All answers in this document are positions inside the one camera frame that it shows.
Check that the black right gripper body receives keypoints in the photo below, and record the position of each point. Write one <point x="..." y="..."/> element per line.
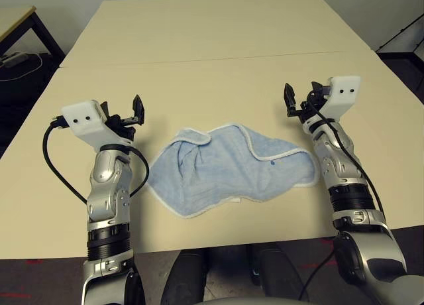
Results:
<point x="309" y="109"/>

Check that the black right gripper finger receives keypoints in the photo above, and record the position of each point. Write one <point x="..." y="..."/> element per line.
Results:
<point x="290" y="99"/>
<point x="317" y="89"/>

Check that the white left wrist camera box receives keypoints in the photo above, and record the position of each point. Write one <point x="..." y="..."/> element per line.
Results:
<point x="83" y="119"/>

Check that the grey power adapter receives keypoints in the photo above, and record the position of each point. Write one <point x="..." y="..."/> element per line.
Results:
<point x="13" y="59"/>

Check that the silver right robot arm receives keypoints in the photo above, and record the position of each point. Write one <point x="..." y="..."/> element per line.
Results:
<point x="334" y="172"/>

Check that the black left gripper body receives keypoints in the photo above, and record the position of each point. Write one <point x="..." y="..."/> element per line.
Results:
<point x="124" y="127"/>

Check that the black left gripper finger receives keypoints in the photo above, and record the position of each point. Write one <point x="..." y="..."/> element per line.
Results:
<point x="105" y="110"/>
<point x="138" y="111"/>

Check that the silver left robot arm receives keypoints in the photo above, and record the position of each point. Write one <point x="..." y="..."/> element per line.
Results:
<point x="106" y="185"/>

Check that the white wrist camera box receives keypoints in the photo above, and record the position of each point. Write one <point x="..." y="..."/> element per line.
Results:
<point x="83" y="119"/>
<point x="344" y="96"/>

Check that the light blue terry towel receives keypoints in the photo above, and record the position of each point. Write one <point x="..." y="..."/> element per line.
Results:
<point x="225" y="172"/>

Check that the black frame side table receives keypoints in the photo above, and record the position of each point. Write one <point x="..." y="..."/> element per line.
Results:
<point x="43" y="30"/>

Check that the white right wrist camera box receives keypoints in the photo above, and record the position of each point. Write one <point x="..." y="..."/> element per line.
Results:
<point x="344" y="96"/>

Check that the dark grey left robot leg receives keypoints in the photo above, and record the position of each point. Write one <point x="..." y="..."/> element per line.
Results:
<point x="185" y="278"/>

